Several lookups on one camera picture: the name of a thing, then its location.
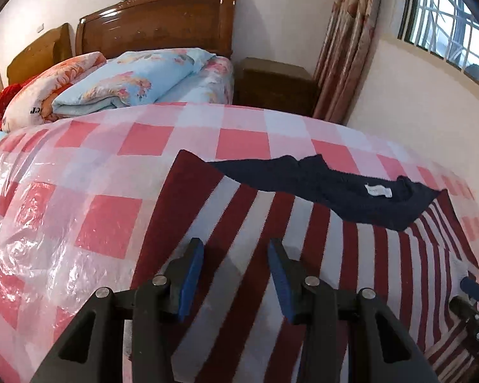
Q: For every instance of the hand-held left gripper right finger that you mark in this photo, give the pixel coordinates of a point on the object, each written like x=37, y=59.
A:
x=280, y=279

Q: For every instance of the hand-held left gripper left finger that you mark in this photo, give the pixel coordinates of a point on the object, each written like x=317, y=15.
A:
x=190, y=275

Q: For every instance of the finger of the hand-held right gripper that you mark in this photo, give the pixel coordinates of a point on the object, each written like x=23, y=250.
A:
x=463, y=307
x=473, y=287

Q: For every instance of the red white navy striped sweater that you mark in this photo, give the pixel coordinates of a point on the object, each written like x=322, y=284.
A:
x=263, y=223

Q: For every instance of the pink checked plastic-covered cloth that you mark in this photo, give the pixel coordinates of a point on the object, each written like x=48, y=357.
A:
x=103, y=159

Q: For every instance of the floral bed sheet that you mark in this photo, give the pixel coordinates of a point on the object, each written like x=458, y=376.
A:
x=211, y=83

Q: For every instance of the wooden nightstand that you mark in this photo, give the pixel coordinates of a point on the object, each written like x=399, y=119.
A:
x=277, y=83

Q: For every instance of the blue floral quilt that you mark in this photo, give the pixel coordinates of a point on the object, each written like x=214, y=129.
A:
x=135, y=78

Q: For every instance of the orange floral quilt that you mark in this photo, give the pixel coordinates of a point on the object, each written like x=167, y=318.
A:
x=44, y=91

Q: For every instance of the floral curtain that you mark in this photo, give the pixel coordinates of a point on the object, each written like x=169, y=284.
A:
x=345, y=48

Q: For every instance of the large wooden headboard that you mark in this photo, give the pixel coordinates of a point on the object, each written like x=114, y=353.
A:
x=159, y=20

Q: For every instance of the small wooden headboard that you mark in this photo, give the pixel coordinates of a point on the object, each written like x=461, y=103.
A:
x=38, y=54

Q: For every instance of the barred window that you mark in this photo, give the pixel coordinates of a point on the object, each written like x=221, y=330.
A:
x=443, y=16

